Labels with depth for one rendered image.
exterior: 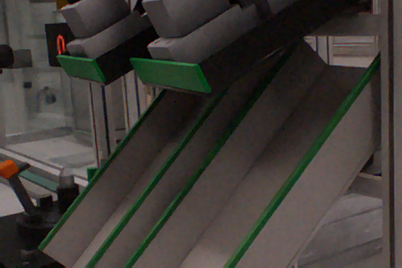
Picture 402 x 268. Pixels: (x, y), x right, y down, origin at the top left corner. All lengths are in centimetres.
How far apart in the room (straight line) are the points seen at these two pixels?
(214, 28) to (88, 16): 16
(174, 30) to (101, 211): 29
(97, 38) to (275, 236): 25
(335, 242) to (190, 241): 45
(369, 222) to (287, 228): 58
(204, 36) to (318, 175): 13
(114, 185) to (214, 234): 17
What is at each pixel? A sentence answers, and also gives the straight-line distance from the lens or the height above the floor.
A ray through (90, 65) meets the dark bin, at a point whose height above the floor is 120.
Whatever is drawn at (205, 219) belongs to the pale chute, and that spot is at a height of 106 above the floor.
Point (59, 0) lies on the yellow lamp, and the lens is 110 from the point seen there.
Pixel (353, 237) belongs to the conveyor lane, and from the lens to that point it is 103.
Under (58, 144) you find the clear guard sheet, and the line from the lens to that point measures 133.
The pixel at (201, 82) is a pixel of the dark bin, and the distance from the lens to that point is 43.
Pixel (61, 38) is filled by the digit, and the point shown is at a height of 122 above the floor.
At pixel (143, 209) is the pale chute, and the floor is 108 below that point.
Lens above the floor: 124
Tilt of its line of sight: 12 degrees down
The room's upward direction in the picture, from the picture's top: 4 degrees counter-clockwise
